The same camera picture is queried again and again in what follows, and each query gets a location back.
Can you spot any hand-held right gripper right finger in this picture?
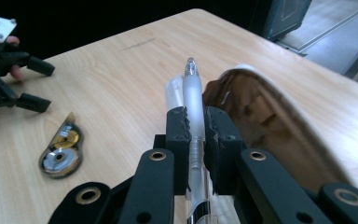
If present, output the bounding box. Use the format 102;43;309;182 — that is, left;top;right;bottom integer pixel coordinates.
202;105;247;196

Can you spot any clear correction tape dispenser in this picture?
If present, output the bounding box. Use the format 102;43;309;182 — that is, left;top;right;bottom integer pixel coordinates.
38;111;85;180

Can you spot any clear silver pen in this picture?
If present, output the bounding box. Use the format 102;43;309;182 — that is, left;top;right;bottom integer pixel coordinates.
182;57;213;224

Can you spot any dark cabinet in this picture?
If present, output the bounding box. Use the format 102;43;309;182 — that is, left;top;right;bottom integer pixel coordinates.
249;0;313;42

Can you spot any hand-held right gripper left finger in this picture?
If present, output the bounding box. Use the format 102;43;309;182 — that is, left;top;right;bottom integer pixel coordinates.
153;105;193;196

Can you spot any white pencil case brown inside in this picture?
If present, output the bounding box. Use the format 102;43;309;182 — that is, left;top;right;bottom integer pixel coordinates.
164;63;357;194

